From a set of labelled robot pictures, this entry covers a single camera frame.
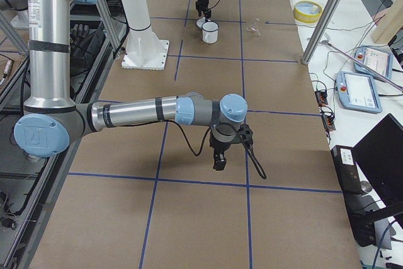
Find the white pedestal column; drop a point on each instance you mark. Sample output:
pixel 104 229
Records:
pixel 144 50

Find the white round lid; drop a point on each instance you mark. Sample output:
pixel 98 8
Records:
pixel 200 22

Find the blue teach pendant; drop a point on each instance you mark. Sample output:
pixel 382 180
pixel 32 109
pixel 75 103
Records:
pixel 376 59
pixel 358 92

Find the black laptop computer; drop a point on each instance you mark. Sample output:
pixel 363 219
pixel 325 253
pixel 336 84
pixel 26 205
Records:
pixel 379 156

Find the yellow tape roll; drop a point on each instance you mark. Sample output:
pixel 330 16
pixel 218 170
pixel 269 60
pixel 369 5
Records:
pixel 307 11

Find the near blue teach pendant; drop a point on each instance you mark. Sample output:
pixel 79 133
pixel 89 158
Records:
pixel 358 92

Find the far blue teach pendant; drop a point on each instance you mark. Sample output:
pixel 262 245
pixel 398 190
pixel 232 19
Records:
pixel 376 59

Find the white enamel cup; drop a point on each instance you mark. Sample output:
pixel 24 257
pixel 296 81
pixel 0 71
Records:
pixel 210 32

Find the wooden beam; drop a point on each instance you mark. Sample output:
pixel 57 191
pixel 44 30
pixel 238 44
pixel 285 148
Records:
pixel 389 23

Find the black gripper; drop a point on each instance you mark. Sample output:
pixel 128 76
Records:
pixel 216 145
pixel 201 4

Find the orange black connector block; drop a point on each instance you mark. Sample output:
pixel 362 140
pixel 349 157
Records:
pixel 321 97

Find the aluminium frame post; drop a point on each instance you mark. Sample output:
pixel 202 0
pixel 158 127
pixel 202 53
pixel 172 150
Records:
pixel 319 31

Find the black box device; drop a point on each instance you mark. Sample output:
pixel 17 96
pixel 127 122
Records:
pixel 346 169

